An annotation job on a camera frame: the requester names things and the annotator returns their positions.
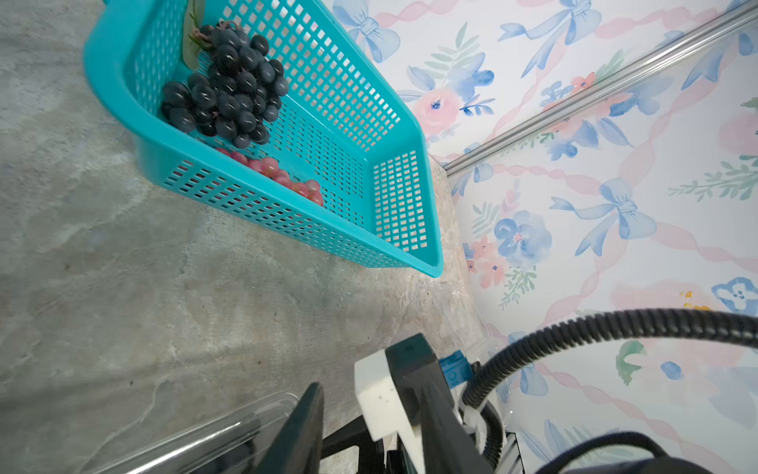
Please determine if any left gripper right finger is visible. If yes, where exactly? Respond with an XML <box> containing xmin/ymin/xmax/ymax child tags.
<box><xmin>385</xmin><ymin>334</ymin><xmax>493</xmax><ymax>473</ymax></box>

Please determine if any black corrugated cable conduit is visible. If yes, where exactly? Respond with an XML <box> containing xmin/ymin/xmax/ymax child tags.
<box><xmin>460</xmin><ymin>307</ymin><xmax>758</xmax><ymax>410</ymax></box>

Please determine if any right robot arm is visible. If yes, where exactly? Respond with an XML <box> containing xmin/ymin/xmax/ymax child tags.
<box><xmin>321</xmin><ymin>414</ymin><xmax>708</xmax><ymax>473</ymax></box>

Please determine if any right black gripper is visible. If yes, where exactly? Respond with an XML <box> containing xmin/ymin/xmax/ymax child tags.
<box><xmin>321</xmin><ymin>416</ymin><xmax>387</xmax><ymax>474</ymax></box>

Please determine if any red grape bunch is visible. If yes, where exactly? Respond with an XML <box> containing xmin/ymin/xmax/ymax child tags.
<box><xmin>216</xmin><ymin>148</ymin><xmax>325</xmax><ymax>207</ymax></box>

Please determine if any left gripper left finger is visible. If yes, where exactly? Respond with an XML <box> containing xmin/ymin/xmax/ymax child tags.
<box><xmin>256</xmin><ymin>382</ymin><xmax>325</xmax><ymax>474</ymax></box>

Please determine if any teal plastic basket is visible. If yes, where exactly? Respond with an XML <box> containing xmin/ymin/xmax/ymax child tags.
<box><xmin>84</xmin><ymin>1</ymin><xmax>444</xmax><ymax>278</ymax></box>

